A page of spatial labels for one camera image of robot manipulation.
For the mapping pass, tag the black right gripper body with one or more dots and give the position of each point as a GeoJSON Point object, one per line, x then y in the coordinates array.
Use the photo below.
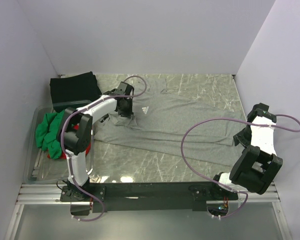
{"type": "Point", "coordinates": [244, 136]}

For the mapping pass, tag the aluminium rail frame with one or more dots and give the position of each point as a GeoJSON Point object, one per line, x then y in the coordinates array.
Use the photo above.
{"type": "Point", "coordinates": [49, 194]}

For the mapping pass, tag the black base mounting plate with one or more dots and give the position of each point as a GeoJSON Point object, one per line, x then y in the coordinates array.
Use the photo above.
{"type": "Point", "coordinates": [136, 196]}

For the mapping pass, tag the clear plastic bin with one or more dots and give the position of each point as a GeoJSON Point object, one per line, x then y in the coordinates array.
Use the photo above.
{"type": "Point", "coordinates": [46, 163]}

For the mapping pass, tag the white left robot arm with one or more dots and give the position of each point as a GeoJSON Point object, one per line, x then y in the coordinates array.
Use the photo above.
{"type": "Point", "coordinates": [76, 128]}

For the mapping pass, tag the grey t-shirt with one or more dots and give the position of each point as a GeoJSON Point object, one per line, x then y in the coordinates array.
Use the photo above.
{"type": "Point", "coordinates": [167, 123]}

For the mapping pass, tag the green t-shirt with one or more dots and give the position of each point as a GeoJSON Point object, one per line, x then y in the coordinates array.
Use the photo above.
{"type": "Point", "coordinates": [46, 135]}

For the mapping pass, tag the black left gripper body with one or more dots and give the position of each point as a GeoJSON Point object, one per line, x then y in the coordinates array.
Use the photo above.
{"type": "Point", "coordinates": [127, 111]}

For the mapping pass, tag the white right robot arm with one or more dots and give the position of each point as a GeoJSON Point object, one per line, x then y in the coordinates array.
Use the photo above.
{"type": "Point", "coordinates": [258, 164]}

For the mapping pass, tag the folded black t-shirt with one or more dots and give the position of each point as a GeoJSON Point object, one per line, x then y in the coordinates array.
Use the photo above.
{"type": "Point", "coordinates": [74, 91]}

